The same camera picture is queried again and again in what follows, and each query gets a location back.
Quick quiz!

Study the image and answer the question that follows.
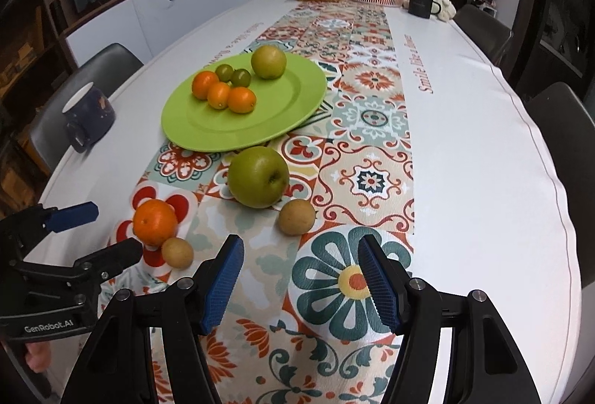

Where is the orange mandarin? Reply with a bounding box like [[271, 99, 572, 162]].
[[133, 198, 179, 247], [227, 87, 257, 114], [207, 81, 232, 110], [192, 71, 220, 100]]

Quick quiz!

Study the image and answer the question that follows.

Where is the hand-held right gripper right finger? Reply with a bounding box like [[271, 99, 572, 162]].
[[358, 234, 542, 404]]

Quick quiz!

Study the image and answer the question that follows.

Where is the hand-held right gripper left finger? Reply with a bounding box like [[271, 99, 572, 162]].
[[60, 234, 245, 404]]

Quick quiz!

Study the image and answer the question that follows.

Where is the green apple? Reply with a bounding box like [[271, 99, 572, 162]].
[[227, 146, 290, 209]]

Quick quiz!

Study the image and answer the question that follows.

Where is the patterned table runner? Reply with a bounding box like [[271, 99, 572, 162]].
[[107, 0, 414, 404]]

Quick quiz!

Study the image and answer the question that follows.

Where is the green plate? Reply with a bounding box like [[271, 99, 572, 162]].
[[161, 51, 327, 152]]

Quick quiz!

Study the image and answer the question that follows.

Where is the yellow-green pear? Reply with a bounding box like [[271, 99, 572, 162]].
[[251, 45, 286, 80]]

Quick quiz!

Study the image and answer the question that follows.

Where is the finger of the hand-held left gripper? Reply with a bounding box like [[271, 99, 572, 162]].
[[9, 237, 143, 288], [0, 201, 99, 253]]

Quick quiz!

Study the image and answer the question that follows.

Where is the black mug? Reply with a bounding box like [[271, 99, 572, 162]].
[[408, 0, 442, 19]]

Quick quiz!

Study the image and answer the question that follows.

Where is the white plush toy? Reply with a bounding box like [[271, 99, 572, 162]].
[[432, 0, 459, 21]]

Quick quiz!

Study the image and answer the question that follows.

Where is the person's left hand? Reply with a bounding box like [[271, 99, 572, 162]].
[[24, 339, 51, 373]]

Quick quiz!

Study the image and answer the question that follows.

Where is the grey chair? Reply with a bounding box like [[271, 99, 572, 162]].
[[453, 3, 514, 65], [525, 81, 595, 210], [28, 43, 144, 172]]

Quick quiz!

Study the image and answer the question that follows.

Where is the dark blue mug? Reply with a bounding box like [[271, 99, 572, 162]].
[[62, 85, 116, 153]]

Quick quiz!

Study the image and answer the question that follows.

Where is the small brown fruit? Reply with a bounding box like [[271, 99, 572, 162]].
[[161, 237, 194, 268], [278, 198, 317, 236]]

